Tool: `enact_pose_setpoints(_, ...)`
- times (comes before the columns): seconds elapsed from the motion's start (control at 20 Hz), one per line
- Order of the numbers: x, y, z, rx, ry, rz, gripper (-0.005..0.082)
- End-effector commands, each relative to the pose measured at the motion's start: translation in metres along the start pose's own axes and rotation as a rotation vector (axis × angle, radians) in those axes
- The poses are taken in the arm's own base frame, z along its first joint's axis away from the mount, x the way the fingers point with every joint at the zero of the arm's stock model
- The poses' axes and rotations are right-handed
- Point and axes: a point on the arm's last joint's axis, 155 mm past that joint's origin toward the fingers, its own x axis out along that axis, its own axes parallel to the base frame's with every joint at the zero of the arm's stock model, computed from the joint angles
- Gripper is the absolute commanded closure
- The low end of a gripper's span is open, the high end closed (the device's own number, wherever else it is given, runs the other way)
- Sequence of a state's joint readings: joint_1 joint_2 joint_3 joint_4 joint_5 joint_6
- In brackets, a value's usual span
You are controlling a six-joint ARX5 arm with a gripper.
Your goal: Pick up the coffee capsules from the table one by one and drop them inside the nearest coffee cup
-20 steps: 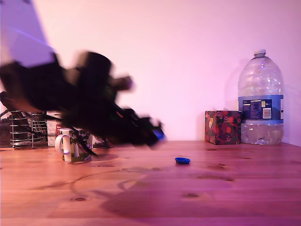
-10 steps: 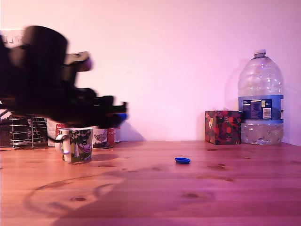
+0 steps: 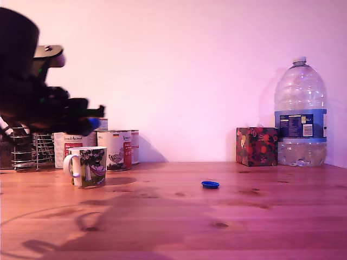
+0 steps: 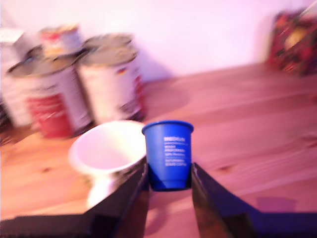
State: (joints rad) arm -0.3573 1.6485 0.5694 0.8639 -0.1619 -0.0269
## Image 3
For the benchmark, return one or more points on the blue flat round lid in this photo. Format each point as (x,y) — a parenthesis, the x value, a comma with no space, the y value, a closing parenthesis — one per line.
(210,185)

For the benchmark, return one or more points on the floral tissue box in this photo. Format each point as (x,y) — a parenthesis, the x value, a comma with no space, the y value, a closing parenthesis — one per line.
(256,147)

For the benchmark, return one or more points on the small white orange can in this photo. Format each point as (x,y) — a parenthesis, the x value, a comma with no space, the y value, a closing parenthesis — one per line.
(103,125)

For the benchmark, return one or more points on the white carton box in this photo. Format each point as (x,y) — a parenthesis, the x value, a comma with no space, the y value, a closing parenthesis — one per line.
(58,151)

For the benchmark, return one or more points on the blue coffee capsule white print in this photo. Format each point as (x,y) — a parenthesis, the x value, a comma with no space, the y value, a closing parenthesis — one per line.
(94,125)

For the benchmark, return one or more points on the white mug with cartoon print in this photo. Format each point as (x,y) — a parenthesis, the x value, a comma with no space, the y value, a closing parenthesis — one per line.
(92,165)

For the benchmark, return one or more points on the dark basket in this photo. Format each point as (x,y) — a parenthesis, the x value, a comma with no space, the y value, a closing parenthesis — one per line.
(5,155)

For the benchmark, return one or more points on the white red can chicken print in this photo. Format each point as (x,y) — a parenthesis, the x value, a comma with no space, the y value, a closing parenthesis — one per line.
(116,149)

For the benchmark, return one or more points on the white red labelled food can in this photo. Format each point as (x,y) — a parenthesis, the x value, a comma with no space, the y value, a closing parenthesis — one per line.
(86,140)
(135,147)

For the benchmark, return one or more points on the large clear water bottle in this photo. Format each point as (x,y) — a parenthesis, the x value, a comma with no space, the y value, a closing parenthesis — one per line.
(301,108)

